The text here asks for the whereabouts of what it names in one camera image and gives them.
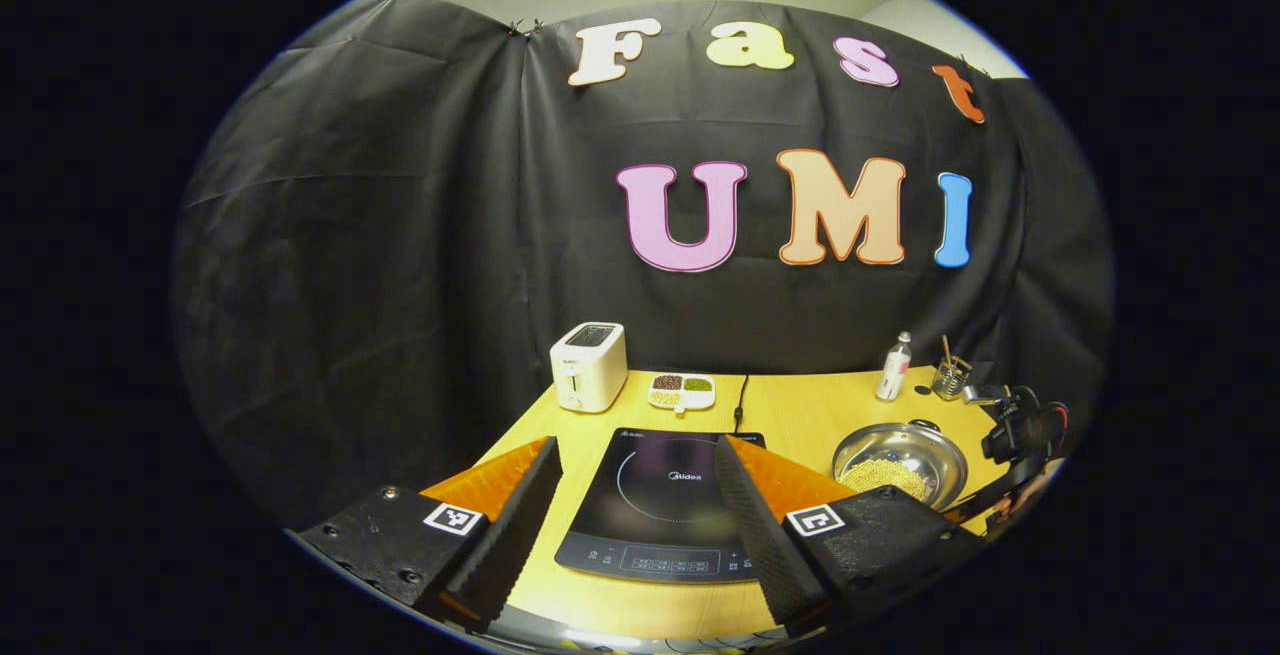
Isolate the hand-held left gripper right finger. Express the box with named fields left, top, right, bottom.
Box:
left=713, top=435, right=986, bottom=639

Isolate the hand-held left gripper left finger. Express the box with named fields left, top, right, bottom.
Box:
left=295, top=435, right=564, bottom=634

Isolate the steel pot with black handle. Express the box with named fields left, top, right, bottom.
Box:
left=831, top=419, right=970, bottom=512

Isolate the black induction cooktop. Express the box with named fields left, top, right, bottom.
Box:
left=554, top=426, right=769, bottom=585

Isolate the white plastic bottle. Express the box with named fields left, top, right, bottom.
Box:
left=876, top=331, right=914, bottom=403

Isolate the white divided dish with beans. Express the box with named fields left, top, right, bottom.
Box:
left=647, top=372, right=717, bottom=415

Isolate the white toaster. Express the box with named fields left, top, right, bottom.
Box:
left=549, top=321, right=629, bottom=414

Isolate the wire mesh holder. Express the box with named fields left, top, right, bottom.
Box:
left=932, top=355, right=973, bottom=402

